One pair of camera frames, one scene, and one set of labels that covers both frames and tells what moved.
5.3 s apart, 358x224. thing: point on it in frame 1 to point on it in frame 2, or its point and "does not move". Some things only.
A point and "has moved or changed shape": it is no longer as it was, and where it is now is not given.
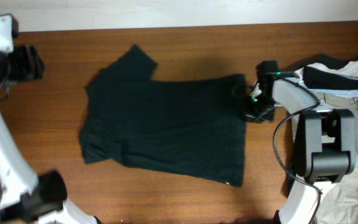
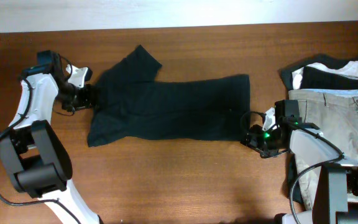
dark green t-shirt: [191, 126] has moved or changed shape
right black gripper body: [260, 113] to [253, 140]
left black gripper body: [23, 63] to [86, 97]
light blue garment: [348, 93] does not move
